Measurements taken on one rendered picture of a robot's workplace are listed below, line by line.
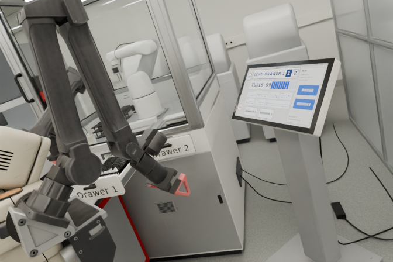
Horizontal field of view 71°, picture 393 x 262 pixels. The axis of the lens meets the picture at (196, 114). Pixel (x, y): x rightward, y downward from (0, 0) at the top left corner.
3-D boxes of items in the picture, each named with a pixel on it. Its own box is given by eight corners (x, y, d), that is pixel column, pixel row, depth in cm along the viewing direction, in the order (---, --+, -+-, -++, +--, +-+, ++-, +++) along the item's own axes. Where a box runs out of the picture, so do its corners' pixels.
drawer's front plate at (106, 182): (124, 194, 137) (116, 175, 134) (76, 202, 144) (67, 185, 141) (126, 192, 138) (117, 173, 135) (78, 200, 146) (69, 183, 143)
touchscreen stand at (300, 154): (326, 327, 128) (279, 133, 100) (259, 270, 167) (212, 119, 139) (383, 261, 149) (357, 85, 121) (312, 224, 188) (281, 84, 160)
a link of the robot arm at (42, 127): (70, 57, 116) (93, 68, 119) (67, 72, 127) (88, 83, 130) (6, 150, 93) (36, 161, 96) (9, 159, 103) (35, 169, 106)
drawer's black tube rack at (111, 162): (121, 182, 147) (117, 171, 145) (93, 187, 151) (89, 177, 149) (137, 161, 167) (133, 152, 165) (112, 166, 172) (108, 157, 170)
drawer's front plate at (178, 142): (195, 152, 158) (189, 135, 155) (150, 161, 165) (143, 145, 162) (195, 151, 159) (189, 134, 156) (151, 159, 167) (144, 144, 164)
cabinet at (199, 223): (247, 257, 179) (213, 150, 157) (113, 269, 206) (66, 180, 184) (248, 177, 267) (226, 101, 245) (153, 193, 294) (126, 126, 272)
